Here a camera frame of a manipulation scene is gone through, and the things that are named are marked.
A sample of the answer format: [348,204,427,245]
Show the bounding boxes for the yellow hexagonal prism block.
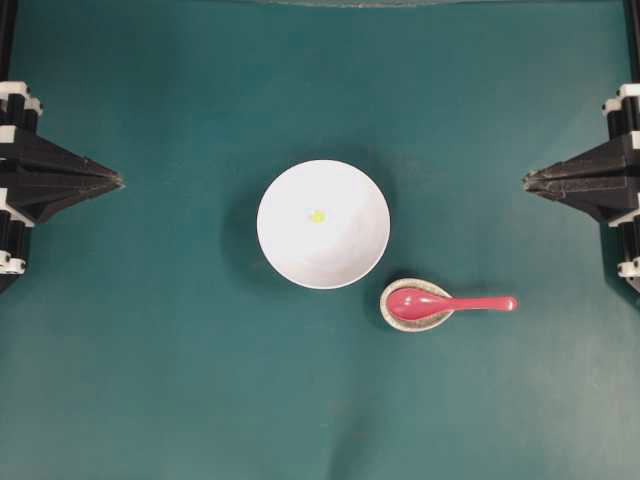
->
[309,210,326,224]

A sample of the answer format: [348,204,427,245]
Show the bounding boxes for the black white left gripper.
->
[1,81,124,293]

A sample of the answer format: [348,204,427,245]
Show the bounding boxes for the black frame post left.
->
[0,0,18,81]

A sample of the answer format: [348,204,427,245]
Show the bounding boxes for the black frame post right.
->
[623,0,640,83]

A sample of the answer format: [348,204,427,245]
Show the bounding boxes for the white round bowl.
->
[256,160,391,290]

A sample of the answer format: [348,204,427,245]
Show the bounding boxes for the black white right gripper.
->
[520,83,640,293]

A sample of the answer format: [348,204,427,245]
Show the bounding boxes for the black frame post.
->
[623,0,640,83]
[0,0,18,81]

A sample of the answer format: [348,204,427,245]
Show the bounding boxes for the speckled ceramic spoon rest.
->
[379,278,453,333]

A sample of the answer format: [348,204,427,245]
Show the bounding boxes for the red ceramic spoon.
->
[386,287,518,321]

